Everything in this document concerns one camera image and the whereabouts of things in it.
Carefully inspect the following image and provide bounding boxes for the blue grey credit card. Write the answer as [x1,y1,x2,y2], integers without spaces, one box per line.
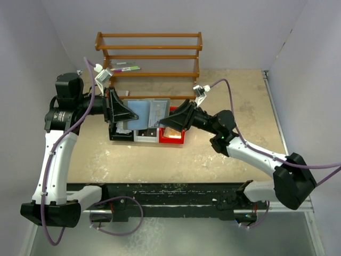
[148,98,170,128]

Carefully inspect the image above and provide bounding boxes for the light green marker pen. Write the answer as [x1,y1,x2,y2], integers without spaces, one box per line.
[124,66,141,71]

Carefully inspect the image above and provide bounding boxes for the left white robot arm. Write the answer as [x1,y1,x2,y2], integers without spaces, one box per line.
[20,73,137,228]

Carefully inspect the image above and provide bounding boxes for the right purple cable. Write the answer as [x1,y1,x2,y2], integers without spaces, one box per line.
[208,78,341,230]

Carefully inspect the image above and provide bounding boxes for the pink marker pen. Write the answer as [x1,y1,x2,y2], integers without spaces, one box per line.
[110,68,131,73]

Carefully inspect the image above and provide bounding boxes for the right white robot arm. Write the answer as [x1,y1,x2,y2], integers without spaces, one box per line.
[159,100,316,210]

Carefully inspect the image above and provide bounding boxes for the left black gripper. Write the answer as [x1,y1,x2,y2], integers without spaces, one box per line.
[76,86,139,123]

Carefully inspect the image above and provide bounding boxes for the red plastic bin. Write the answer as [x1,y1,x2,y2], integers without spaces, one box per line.
[158,106,186,145]

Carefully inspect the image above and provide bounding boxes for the black plastic bin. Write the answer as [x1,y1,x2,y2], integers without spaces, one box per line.
[109,123,134,141]

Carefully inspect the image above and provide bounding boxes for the wooden pieces in red bin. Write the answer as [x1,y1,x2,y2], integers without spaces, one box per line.
[163,127,182,139]

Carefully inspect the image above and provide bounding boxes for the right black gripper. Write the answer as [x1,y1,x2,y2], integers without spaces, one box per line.
[160,98,220,134]

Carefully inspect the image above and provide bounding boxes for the wooden slatted rack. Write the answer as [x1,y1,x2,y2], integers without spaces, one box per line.
[95,32,203,100]

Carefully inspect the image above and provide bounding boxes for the crumpled plastic bag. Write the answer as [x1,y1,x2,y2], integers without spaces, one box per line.
[116,122,131,134]

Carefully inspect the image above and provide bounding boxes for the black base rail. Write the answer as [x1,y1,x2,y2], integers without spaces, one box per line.
[66,182,269,222]

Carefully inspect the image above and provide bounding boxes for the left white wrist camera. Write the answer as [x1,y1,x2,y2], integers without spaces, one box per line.
[93,63,113,95]

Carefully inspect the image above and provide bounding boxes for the grey card holder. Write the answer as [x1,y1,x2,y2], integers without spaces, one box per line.
[124,99,150,130]

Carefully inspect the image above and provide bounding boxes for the white plastic bin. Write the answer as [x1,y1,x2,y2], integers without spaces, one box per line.
[134,128,159,143]

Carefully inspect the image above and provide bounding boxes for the black object in white bin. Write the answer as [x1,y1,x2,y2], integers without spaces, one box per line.
[137,128,158,137]

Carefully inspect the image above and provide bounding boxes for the aluminium frame rail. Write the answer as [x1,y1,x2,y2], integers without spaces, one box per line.
[82,201,314,218]

